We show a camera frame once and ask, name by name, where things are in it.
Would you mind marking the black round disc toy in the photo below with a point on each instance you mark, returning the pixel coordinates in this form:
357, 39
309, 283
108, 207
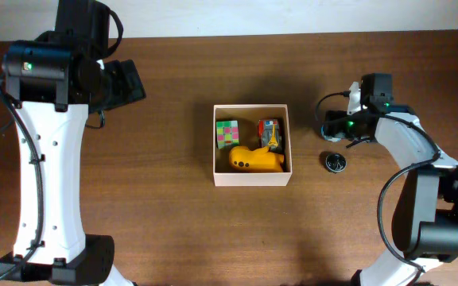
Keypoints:
335, 162

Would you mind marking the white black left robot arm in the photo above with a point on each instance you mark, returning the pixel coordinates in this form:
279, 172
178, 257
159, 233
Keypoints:
51, 85

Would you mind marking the blue white egg toy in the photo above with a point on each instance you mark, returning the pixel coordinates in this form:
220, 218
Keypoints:
331, 133

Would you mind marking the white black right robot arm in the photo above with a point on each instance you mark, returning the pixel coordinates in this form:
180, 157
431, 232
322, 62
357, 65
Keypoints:
417, 209

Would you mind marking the yellow submarine toy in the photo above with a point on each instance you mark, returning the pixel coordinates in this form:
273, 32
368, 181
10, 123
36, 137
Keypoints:
259, 160

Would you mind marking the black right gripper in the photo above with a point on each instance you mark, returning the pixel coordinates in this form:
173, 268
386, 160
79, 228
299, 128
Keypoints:
333, 129

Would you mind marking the beige cardboard box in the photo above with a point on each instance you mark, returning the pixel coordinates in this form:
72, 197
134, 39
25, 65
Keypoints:
247, 117

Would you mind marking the pastel rubik cube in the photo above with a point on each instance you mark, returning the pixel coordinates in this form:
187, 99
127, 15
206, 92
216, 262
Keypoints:
226, 133

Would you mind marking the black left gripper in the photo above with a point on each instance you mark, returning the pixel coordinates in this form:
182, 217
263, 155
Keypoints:
130, 85

